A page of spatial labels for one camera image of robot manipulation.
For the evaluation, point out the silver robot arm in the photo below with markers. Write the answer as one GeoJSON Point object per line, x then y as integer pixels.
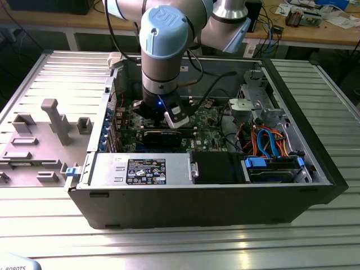
{"type": "Point", "coordinates": [163, 33]}

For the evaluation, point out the finned CPU cooler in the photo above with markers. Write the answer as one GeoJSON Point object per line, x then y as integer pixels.
{"type": "Point", "coordinates": [294, 17]}

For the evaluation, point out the green RAM stick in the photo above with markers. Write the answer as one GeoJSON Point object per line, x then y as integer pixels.
{"type": "Point", "coordinates": [135, 129]}

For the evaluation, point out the black graphics card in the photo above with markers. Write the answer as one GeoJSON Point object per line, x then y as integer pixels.
{"type": "Point", "coordinates": [161, 139]}

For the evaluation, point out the silver coin battery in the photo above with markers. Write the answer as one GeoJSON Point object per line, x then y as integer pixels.
{"type": "Point", "coordinates": [208, 104]}

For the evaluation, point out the beige plastic block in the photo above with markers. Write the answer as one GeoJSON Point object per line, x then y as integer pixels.
{"type": "Point", "coordinates": [115, 59]}

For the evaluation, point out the green motherboard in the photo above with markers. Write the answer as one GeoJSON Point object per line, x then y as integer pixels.
{"type": "Point", "coordinates": [208, 132]}

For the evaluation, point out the grey power supply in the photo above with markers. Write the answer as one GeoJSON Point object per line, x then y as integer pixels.
{"type": "Point", "coordinates": [107, 168]}

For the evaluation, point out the grey parts rack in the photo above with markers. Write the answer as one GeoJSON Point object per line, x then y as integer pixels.
{"type": "Point", "coordinates": [57, 121]}

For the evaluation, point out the blue case latch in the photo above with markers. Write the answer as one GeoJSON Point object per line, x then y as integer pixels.
{"type": "Point", "coordinates": [72, 171]}

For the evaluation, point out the perforated metal disk bay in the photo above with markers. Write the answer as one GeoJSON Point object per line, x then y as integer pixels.
{"type": "Point", "coordinates": [253, 81]}

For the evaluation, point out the black PC case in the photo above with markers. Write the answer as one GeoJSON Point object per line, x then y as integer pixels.
{"type": "Point", "coordinates": [197, 205]}

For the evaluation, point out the wooden desk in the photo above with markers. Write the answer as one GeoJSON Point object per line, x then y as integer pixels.
{"type": "Point", "coordinates": [84, 24]}

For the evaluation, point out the white paper label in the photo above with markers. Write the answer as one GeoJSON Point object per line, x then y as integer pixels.
{"type": "Point", "coordinates": [249, 50]}

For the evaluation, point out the hard disk in blue carrier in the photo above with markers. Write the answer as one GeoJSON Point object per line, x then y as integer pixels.
{"type": "Point", "coordinates": [270, 168]}

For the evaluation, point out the black upright box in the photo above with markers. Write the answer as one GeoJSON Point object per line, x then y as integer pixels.
{"type": "Point", "coordinates": [256, 14]}

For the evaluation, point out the black flat device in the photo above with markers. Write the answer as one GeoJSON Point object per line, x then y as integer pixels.
{"type": "Point", "coordinates": [47, 5]}

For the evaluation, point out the grey metal device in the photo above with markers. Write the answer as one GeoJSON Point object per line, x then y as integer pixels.
{"type": "Point", "coordinates": [311, 18]}

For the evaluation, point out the blue flat box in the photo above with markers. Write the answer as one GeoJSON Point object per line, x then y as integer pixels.
{"type": "Point", "coordinates": [332, 2]}

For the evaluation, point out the white papers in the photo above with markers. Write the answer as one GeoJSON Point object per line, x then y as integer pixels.
{"type": "Point", "coordinates": [343, 22]}

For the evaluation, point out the grey camera box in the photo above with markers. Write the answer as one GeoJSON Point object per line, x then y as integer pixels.
{"type": "Point", "coordinates": [137, 104]}

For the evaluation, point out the white black camera box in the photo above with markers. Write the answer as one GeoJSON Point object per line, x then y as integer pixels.
{"type": "Point", "coordinates": [177, 116]}

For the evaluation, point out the silver embossed metal bracket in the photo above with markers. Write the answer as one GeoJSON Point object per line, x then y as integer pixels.
{"type": "Point", "coordinates": [243, 107]}

